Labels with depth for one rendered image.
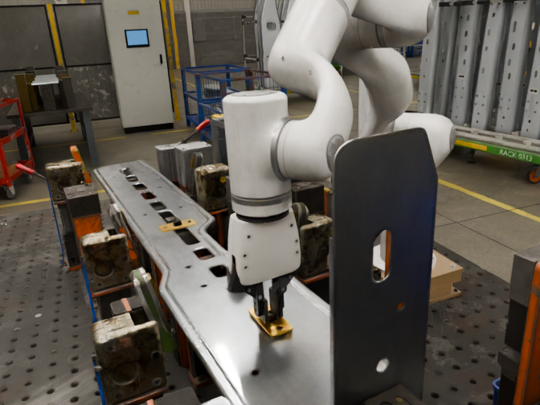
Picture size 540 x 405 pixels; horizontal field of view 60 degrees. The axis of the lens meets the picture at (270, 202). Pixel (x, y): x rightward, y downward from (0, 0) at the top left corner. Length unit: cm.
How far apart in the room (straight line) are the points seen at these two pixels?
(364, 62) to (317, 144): 50
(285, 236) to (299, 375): 19
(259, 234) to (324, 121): 18
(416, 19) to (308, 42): 29
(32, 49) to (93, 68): 92
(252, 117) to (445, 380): 76
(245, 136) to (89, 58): 802
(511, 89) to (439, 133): 417
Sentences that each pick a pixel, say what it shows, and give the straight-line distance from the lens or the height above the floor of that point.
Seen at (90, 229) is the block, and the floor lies 93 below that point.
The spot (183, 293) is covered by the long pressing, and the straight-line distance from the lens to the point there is 85.
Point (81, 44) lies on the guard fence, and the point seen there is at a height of 137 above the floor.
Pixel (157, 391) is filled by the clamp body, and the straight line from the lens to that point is 77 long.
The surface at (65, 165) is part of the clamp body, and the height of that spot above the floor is 106.
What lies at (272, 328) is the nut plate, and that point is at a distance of 72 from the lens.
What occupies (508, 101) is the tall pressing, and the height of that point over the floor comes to 63.
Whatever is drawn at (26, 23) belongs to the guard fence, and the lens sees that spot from 862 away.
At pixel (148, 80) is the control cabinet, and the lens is 783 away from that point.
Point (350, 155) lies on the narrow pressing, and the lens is 38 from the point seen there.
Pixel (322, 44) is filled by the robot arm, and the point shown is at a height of 140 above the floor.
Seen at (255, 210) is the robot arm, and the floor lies 120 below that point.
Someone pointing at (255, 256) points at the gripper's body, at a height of 113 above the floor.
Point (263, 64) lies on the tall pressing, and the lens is 992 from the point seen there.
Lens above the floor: 142
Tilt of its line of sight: 20 degrees down
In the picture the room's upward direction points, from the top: 3 degrees counter-clockwise
